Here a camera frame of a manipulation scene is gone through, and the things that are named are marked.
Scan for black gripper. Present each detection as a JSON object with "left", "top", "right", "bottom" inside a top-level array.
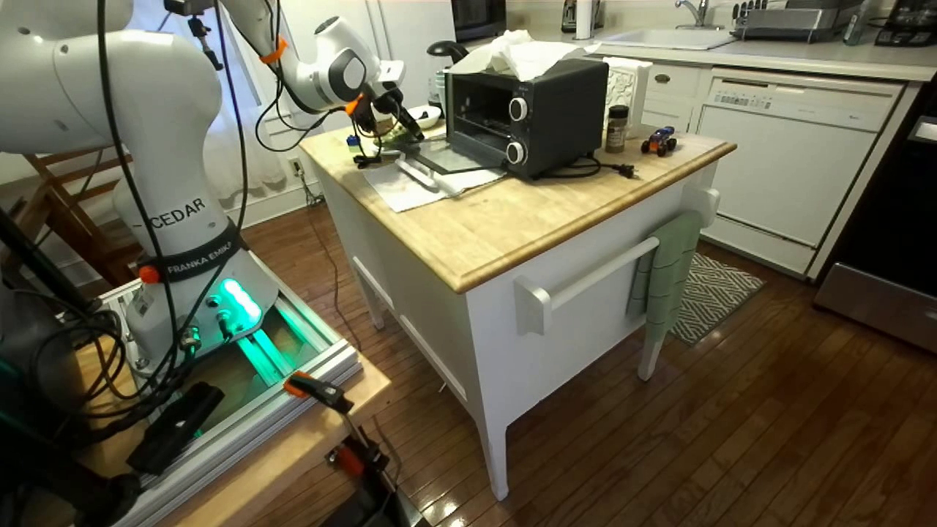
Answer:
[{"left": 342, "top": 81, "right": 432, "bottom": 142}]

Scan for white flat plastic tool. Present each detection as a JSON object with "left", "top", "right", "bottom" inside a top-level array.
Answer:
[{"left": 399, "top": 157, "right": 446, "bottom": 192}]

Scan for white paper sheet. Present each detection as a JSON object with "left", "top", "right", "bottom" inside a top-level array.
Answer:
[{"left": 361, "top": 155, "right": 508, "bottom": 215}]

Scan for dark boxy counter appliance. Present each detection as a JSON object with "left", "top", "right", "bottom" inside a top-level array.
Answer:
[{"left": 449, "top": 0, "right": 511, "bottom": 43}]

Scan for crumpled white paper towel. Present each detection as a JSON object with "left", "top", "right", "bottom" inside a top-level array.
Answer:
[{"left": 449, "top": 25, "right": 590, "bottom": 83}]

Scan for black toaster oven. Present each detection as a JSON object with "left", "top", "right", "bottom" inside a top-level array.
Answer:
[{"left": 399, "top": 54, "right": 609, "bottom": 183}]

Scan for white window curtain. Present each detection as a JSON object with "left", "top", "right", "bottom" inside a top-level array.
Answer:
[{"left": 193, "top": 0, "right": 295, "bottom": 209}]

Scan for small spice bottle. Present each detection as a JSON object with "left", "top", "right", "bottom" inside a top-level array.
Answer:
[{"left": 604, "top": 103, "right": 631, "bottom": 155}]

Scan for white carton box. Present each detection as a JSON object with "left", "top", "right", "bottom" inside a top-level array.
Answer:
[{"left": 600, "top": 54, "right": 656, "bottom": 141}]

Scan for white wooden-top kitchen island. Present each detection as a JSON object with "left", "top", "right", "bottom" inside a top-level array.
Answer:
[{"left": 295, "top": 119, "right": 742, "bottom": 502}]

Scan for red blue toy car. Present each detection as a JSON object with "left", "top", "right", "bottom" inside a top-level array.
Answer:
[{"left": 640, "top": 124, "right": 682, "bottom": 157}]

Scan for white kitchen counter cabinets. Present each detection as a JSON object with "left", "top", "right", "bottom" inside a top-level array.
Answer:
[{"left": 508, "top": 22, "right": 937, "bottom": 280}]

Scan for white kitchen sink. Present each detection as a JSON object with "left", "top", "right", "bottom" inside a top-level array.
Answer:
[{"left": 600, "top": 25, "right": 735, "bottom": 53}]

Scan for orange black clamp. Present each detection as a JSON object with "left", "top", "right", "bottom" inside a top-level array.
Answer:
[{"left": 284, "top": 372, "right": 358, "bottom": 419}]

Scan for green hanging towel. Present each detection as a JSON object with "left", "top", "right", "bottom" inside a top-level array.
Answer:
[{"left": 642, "top": 208, "right": 710, "bottom": 346}]

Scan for chrome sink faucet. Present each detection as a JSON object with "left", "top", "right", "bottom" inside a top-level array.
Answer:
[{"left": 675, "top": 0, "right": 719, "bottom": 29}]

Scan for brown wooden chair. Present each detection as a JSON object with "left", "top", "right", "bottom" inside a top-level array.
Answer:
[{"left": 19, "top": 142, "right": 143, "bottom": 286}]

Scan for wooden robot platform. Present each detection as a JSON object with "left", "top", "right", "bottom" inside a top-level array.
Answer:
[{"left": 69, "top": 329, "right": 392, "bottom": 527}]

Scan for red black clamp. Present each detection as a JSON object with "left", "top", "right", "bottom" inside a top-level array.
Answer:
[{"left": 326, "top": 420, "right": 420, "bottom": 527}]

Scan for patterned floor rug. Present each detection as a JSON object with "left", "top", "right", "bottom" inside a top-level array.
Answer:
[{"left": 672, "top": 249, "right": 767, "bottom": 346}]

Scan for white dishwasher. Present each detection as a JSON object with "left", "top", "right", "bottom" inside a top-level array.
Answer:
[{"left": 694, "top": 66, "right": 906, "bottom": 278}]

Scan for black flat box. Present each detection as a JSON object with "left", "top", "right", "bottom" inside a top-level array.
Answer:
[{"left": 127, "top": 376, "right": 230, "bottom": 476}]

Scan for dark dish rack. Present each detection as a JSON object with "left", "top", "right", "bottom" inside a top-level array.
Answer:
[{"left": 729, "top": 0, "right": 852, "bottom": 43}]

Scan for black stove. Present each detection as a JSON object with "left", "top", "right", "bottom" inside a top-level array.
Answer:
[{"left": 815, "top": 70, "right": 937, "bottom": 356}]

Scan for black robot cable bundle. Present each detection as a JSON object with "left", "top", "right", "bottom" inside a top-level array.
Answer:
[{"left": 0, "top": 0, "right": 376, "bottom": 449}]

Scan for black oven power cord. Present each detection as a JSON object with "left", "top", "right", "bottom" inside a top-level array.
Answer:
[{"left": 527, "top": 155, "right": 640, "bottom": 208}]

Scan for black camera tripod mount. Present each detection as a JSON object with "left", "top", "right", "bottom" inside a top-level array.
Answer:
[{"left": 158, "top": 0, "right": 230, "bottom": 72}]

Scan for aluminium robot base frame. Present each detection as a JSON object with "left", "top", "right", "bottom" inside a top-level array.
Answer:
[{"left": 96, "top": 249, "right": 367, "bottom": 527}]

